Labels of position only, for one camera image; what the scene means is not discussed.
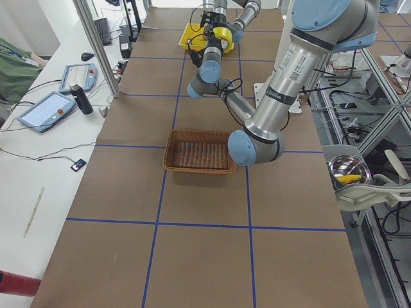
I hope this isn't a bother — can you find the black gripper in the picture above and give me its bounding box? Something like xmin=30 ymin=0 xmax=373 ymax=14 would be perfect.
xmin=207 ymin=12 xmax=227 ymax=28
xmin=207 ymin=37 xmax=222 ymax=48

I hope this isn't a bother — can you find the yellow tape roll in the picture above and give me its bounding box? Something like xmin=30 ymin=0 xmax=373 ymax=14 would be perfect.
xmin=213 ymin=26 xmax=234 ymax=54

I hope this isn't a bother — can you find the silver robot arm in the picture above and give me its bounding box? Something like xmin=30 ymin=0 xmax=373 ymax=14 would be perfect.
xmin=205 ymin=0 xmax=261 ymax=44
xmin=187 ymin=1 xmax=380 ymax=166

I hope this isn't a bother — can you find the yellow plastic basket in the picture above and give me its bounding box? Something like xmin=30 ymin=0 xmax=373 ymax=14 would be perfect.
xmin=178 ymin=22 xmax=235 ymax=55

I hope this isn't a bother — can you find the brown wicker basket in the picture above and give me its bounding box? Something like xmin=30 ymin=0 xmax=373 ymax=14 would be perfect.
xmin=163 ymin=130 xmax=236 ymax=174

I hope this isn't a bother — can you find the black keyboard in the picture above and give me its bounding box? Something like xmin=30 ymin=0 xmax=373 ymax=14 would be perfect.
xmin=93 ymin=17 xmax=112 ymax=46

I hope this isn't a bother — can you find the black computer mouse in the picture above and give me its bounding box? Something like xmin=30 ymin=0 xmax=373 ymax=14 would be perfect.
xmin=80 ymin=52 xmax=94 ymax=62

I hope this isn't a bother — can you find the upper teach pendant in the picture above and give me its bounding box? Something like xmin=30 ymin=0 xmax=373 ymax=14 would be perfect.
xmin=58 ymin=63 xmax=98 ymax=94

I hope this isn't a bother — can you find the teach pendant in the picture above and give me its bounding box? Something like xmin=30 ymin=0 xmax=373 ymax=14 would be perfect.
xmin=58 ymin=63 xmax=98 ymax=94
xmin=17 ymin=91 xmax=75 ymax=133

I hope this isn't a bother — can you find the black water bottle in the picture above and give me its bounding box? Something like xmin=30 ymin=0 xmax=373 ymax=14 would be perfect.
xmin=69 ymin=81 xmax=93 ymax=115

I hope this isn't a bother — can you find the lower teach pendant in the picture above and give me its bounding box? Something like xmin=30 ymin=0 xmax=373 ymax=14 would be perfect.
xmin=17 ymin=91 xmax=75 ymax=133

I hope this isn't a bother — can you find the steel bowl with corn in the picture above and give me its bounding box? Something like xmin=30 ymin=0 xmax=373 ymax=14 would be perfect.
xmin=328 ymin=155 xmax=372 ymax=190

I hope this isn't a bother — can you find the small black device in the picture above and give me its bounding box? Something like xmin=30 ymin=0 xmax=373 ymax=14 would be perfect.
xmin=70 ymin=159 xmax=86 ymax=172

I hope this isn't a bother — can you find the red bottle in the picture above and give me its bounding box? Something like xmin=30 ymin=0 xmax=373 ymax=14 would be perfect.
xmin=1 ymin=271 xmax=41 ymax=297

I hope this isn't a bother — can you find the aluminium frame post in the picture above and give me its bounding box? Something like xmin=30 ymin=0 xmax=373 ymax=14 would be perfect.
xmin=73 ymin=0 xmax=119 ymax=98

